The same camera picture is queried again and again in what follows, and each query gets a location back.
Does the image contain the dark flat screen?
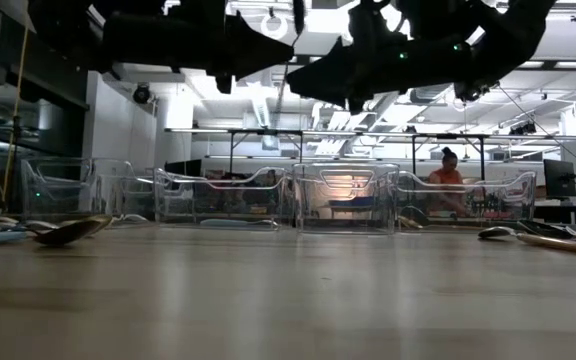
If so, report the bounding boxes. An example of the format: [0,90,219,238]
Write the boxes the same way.
[164,158,204,181]

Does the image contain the black computer monitor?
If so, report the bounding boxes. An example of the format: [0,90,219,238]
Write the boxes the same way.
[542,158,576,200]

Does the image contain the distant black table frame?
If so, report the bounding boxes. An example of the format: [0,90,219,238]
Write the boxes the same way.
[164,127,564,182]

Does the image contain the person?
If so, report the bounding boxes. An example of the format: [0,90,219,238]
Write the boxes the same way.
[426,146,472,217]

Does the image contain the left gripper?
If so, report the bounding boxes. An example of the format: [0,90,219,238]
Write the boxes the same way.
[156,7,295,95]

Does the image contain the white ring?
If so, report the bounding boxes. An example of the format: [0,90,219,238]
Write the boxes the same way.
[260,13,289,41]

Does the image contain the clear plastic bin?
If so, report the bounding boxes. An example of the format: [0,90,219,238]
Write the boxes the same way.
[20,157,137,224]
[153,166,292,230]
[292,162,400,235]
[396,169,538,227]

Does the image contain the silver spoon wooden handle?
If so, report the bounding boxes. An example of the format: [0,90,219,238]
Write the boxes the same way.
[110,213,150,225]
[477,225,576,255]
[22,219,64,234]

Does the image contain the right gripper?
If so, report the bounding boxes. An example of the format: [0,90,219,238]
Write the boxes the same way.
[286,1,475,116]

